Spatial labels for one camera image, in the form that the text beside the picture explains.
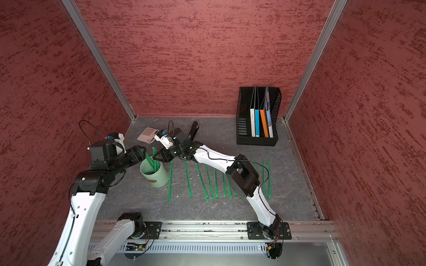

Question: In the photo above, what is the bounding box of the aluminium mounting rail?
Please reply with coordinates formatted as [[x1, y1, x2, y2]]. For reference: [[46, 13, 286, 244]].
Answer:
[[89, 219, 338, 243]]

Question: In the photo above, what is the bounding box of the black mesh file organizer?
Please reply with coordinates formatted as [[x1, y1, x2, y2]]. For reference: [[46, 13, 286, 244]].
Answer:
[[236, 86, 282, 146]]

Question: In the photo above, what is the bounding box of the pale green storage cup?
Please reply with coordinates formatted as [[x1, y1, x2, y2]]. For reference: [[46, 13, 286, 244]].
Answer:
[[139, 159, 169, 188]]

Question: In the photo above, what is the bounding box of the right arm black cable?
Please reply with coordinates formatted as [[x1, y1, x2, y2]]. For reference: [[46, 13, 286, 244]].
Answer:
[[167, 120, 270, 187]]

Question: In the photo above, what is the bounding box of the left aluminium corner post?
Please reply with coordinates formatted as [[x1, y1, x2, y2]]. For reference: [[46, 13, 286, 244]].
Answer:
[[62, 0, 137, 122]]

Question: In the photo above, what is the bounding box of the blue spine folder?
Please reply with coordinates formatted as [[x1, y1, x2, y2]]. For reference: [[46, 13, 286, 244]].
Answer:
[[254, 86, 260, 137]]

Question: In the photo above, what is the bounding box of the light blue folder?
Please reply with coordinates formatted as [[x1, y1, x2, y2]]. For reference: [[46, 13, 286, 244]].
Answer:
[[264, 85, 274, 138]]

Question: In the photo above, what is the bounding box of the green straw thirteenth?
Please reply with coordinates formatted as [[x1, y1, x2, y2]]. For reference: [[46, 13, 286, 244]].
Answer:
[[195, 163, 210, 202]]

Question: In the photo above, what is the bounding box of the black stapler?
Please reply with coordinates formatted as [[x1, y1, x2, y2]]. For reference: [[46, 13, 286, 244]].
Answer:
[[187, 121, 199, 142]]

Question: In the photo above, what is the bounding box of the orange spine folder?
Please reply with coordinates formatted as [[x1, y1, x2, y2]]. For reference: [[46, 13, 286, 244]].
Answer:
[[260, 100, 269, 137]]

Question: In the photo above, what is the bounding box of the aluminium corner post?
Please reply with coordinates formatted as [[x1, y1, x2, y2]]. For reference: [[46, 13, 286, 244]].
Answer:
[[62, 0, 137, 122], [284, 0, 347, 124]]

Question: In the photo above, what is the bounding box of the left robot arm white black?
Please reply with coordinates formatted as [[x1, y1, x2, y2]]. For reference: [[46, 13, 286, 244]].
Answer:
[[49, 138, 147, 266]]

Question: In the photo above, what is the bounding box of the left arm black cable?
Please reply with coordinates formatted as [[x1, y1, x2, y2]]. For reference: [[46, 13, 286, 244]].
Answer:
[[78, 119, 107, 147]]

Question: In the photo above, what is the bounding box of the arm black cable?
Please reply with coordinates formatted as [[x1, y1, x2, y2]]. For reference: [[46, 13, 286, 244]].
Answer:
[[78, 119, 107, 147], [167, 120, 270, 187]]

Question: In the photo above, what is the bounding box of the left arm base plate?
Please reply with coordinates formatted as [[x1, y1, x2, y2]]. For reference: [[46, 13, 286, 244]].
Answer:
[[143, 221, 163, 240]]

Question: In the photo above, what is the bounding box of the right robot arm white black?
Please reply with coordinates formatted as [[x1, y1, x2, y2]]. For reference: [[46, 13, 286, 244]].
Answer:
[[154, 141, 281, 239]]

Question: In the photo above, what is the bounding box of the green straw twelfth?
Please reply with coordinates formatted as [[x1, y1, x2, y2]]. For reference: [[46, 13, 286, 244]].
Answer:
[[185, 161, 193, 198]]

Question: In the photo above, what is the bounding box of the right aluminium corner post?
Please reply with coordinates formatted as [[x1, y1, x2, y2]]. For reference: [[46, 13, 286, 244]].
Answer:
[[284, 0, 347, 124]]

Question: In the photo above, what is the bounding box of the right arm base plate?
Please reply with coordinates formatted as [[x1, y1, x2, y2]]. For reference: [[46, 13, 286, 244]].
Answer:
[[246, 222, 292, 241]]

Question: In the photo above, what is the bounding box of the green straw fourteenth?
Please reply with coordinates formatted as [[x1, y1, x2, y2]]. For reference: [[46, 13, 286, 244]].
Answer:
[[205, 165, 215, 199]]

